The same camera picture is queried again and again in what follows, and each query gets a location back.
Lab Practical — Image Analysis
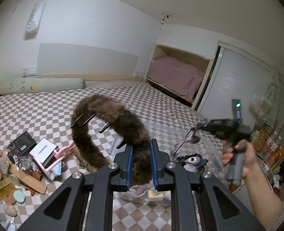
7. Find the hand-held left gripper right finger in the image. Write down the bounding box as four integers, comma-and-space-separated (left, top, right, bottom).
150, 139, 265, 231

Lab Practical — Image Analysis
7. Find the wooden bed frame rail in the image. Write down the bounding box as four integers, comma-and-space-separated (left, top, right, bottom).
42, 73, 145, 83

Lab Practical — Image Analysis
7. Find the white louvred sliding door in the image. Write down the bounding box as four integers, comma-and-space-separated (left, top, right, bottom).
196, 46, 280, 135

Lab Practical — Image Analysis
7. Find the person's right hand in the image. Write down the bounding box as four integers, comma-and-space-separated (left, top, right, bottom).
222, 140, 258, 180

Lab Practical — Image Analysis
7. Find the pale blue plastic packet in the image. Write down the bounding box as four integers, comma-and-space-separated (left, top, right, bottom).
49, 164, 62, 182

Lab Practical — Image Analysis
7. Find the pile of colourful packets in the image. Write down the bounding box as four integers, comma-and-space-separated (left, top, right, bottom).
252, 123, 284, 171

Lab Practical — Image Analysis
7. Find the checkered bed sheet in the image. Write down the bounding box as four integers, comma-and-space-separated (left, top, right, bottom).
0, 84, 229, 231

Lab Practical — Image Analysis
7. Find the brown furry headband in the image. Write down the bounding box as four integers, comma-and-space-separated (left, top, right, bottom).
70, 96, 153, 187

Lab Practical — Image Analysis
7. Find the smooth beige stone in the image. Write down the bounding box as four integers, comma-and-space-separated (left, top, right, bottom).
3, 203, 18, 216

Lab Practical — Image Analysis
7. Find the green bolster pillow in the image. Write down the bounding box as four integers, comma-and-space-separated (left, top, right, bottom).
0, 78, 87, 96

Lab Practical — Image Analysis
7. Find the pink blanket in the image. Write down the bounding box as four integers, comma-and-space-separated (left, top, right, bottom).
148, 56, 206, 101

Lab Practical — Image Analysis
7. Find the grey headboard panel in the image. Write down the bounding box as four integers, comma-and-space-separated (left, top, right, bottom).
37, 43, 139, 77

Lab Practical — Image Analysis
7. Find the dark crochet doll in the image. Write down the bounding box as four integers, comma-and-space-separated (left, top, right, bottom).
177, 155, 208, 174

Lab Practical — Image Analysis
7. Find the small wooden block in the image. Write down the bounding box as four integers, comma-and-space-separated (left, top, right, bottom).
148, 190, 164, 201

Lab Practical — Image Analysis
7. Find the clear bag of dark trinkets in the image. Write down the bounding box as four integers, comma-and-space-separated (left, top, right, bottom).
12, 154, 38, 172

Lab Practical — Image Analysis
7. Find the wooden board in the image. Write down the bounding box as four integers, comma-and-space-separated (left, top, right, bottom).
9, 166, 47, 194

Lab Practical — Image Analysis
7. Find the rope-wrapped cardboard tube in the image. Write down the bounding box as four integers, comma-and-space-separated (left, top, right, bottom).
73, 147, 101, 174

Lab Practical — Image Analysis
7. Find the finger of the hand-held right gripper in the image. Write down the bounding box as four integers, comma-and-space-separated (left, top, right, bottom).
189, 119, 208, 135

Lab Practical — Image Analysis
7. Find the pink rabbit-ear mirror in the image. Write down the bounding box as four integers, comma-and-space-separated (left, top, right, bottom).
34, 142, 75, 180

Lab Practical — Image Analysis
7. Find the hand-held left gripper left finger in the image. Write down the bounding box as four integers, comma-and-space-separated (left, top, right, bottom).
17, 146, 134, 231

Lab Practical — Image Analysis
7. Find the wooden alcove frame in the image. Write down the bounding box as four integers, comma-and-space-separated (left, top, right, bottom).
144, 44, 217, 111

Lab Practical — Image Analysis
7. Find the black box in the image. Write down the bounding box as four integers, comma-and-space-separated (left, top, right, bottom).
12, 132, 37, 156

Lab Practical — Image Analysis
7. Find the white gift box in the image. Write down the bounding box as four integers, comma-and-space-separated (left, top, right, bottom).
29, 138, 59, 167

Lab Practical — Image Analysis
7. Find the yellow plastic box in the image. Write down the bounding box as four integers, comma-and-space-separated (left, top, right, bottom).
0, 180, 17, 199

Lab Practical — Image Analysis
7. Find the person's right forearm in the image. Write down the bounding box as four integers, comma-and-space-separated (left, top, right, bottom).
243, 168, 284, 230

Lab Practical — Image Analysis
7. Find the clear hanging plastic bag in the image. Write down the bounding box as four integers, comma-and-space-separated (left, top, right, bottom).
252, 74, 280, 123

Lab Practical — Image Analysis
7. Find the green round compact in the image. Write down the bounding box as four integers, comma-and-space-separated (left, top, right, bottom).
13, 190, 26, 204

